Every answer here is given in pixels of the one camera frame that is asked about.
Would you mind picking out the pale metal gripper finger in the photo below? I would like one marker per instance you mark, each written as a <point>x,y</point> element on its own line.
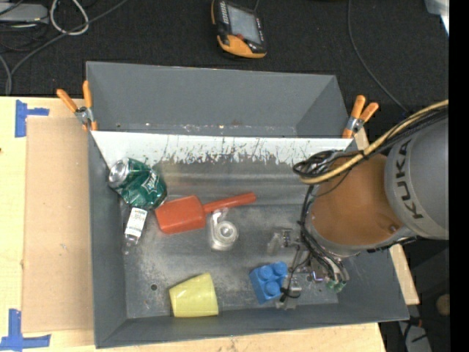
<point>281,240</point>
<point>289,295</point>

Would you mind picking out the blue toy building brick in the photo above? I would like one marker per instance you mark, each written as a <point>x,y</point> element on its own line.
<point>269,281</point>

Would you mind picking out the yellow plastic cup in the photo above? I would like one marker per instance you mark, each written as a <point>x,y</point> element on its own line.
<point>194,297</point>

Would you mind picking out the red-orange plastic scoop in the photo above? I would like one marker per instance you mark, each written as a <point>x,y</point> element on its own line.
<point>181,215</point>

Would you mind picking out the small clear bottle white label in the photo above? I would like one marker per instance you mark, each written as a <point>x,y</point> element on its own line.
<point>136,223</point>

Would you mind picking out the crushed green drink can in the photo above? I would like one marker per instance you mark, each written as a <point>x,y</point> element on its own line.
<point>141,185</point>

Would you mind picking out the grey metal bin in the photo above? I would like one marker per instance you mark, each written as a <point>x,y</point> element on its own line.
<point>205,97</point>

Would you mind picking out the brown cardboard board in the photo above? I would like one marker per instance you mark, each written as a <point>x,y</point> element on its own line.
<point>55,215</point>

